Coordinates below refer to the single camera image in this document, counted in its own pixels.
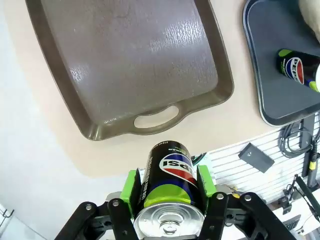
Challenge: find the black upright bracket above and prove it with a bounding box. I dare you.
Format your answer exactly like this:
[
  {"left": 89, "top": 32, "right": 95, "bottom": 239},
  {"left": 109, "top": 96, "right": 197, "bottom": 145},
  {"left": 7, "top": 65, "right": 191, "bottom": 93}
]
[{"left": 298, "top": 118, "right": 315, "bottom": 177}]

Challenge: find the black rectangular metal plate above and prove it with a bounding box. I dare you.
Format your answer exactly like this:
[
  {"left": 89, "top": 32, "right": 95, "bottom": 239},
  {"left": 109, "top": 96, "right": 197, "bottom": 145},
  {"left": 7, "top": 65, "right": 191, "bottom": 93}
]
[{"left": 238, "top": 142, "right": 275, "bottom": 174}]

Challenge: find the small black device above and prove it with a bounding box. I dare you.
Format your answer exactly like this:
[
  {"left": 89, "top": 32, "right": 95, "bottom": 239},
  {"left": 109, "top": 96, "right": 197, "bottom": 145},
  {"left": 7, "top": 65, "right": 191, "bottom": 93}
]
[{"left": 278, "top": 196, "right": 293, "bottom": 213}]

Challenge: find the black Pepsi soda can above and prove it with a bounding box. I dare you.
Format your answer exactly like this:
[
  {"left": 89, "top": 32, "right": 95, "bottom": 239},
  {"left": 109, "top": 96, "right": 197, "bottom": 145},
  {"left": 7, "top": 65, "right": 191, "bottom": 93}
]
[
  {"left": 133, "top": 140, "right": 206, "bottom": 238},
  {"left": 276, "top": 48, "right": 320, "bottom": 93}
]

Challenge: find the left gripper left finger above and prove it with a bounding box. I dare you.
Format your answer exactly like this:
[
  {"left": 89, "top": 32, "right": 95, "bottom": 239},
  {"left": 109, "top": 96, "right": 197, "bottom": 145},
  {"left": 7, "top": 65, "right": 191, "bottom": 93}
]
[{"left": 55, "top": 168, "right": 148, "bottom": 240}]

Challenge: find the grey cable bundle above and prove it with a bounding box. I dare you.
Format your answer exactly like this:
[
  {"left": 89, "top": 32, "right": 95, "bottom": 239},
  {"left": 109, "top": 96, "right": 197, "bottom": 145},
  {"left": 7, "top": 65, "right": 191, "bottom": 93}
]
[{"left": 278, "top": 119, "right": 320, "bottom": 159}]

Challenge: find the white slotted base panel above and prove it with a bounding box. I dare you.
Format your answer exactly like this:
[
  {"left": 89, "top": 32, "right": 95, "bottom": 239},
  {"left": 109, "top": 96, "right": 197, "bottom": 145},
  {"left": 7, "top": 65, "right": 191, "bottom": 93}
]
[{"left": 207, "top": 117, "right": 320, "bottom": 208}]

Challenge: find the black cable with yellow plug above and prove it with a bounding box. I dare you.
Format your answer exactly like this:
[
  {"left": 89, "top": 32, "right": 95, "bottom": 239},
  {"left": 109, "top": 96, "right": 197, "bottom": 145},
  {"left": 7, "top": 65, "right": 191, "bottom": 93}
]
[{"left": 307, "top": 139, "right": 320, "bottom": 188}]

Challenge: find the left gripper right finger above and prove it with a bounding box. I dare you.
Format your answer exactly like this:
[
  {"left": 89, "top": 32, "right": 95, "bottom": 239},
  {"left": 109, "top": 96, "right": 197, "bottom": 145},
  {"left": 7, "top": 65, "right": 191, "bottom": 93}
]
[{"left": 196, "top": 164, "right": 298, "bottom": 240}]

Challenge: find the dark computer keyboard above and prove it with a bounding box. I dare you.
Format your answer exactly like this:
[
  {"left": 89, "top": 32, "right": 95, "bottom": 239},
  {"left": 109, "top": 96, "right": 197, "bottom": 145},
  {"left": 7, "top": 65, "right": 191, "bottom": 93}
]
[{"left": 282, "top": 214, "right": 302, "bottom": 232}]

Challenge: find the black plastic serving tray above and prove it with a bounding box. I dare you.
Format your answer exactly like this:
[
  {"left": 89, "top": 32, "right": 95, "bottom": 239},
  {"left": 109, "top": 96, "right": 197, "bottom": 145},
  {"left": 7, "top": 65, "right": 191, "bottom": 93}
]
[{"left": 242, "top": 0, "right": 320, "bottom": 128}]

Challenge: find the white box with black hook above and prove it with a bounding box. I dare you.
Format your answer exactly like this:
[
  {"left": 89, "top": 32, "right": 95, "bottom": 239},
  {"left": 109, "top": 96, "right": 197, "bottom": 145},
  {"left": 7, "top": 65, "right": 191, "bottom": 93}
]
[{"left": 0, "top": 202, "right": 33, "bottom": 240}]

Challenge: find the brown plastic handled tray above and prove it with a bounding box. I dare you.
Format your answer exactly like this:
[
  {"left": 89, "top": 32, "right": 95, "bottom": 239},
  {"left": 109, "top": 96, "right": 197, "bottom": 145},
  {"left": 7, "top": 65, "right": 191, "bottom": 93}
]
[{"left": 24, "top": 0, "right": 235, "bottom": 142}]

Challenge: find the black thin stand rod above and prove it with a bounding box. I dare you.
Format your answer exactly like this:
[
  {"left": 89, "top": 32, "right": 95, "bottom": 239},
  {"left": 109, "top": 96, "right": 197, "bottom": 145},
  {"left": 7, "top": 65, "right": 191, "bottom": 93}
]
[{"left": 293, "top": 173, "right": 320, "bottom": 218}]

